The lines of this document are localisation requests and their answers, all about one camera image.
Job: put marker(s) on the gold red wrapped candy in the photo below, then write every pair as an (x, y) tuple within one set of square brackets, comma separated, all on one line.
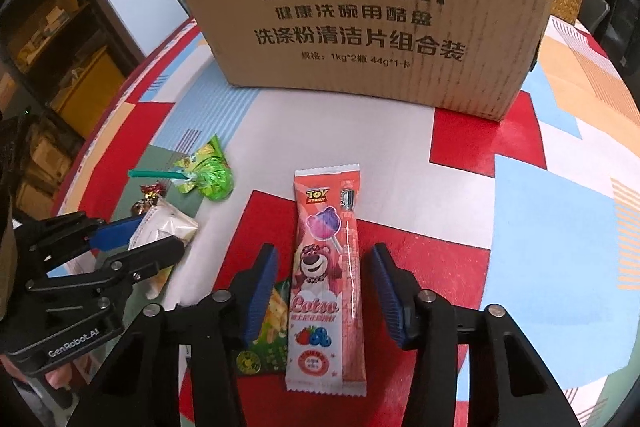
[(145, 207)]

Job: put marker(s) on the green snack packet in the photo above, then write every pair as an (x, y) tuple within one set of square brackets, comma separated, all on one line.
[(272, 337)]

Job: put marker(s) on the pink lollipop packet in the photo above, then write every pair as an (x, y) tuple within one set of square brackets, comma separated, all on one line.
[(320, 357)]

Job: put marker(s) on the green wrapped lollipop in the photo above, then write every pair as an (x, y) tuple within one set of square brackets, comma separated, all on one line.
[(210, 177)]

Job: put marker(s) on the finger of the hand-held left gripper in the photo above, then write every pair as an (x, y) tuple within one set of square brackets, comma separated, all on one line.
[(145, 257), (117, 234)]

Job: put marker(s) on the person's left hand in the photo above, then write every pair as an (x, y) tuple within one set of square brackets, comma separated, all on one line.
[(62, 374)]

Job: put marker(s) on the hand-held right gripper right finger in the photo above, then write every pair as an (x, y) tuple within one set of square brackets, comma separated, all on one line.
[(392, 297)]

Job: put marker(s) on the woven wicker basket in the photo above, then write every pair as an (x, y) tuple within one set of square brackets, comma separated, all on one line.
[(567, 2)]

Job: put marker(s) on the dark glass display cabinet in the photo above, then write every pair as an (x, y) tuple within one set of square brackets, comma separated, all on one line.
[(85, 92)]

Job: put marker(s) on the brown cardboard box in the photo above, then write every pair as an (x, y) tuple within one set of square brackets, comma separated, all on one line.
[(350, 72)]

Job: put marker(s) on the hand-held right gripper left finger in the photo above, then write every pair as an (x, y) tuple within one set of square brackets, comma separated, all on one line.
[(262, 297)]

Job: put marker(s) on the white base cabinet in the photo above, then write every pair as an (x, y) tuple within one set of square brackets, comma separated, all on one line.
[(140, 2)]

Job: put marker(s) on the white snack packet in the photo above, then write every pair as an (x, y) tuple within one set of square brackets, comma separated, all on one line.
[(167, 224)]

